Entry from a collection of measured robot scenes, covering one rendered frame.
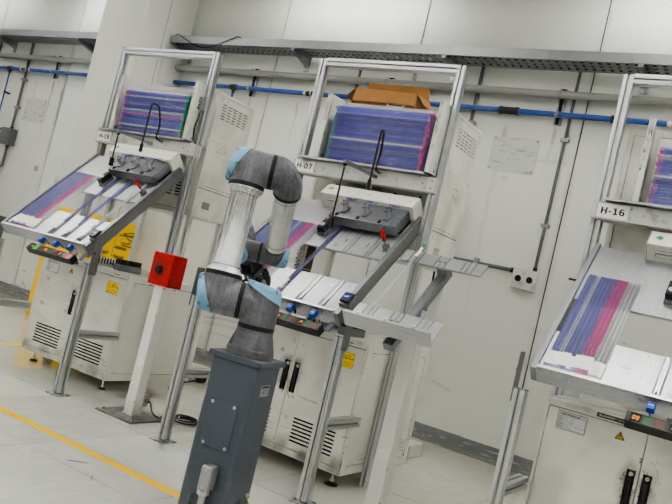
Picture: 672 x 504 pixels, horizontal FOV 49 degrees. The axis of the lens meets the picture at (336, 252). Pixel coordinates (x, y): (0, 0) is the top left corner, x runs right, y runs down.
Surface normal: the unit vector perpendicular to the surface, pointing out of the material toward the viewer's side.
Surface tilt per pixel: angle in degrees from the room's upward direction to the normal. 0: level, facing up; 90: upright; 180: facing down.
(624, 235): 90
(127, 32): 90
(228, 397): 90
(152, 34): 90
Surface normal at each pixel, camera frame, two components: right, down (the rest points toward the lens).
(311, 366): -0.51, -0.15
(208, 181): 0.83, 0.18
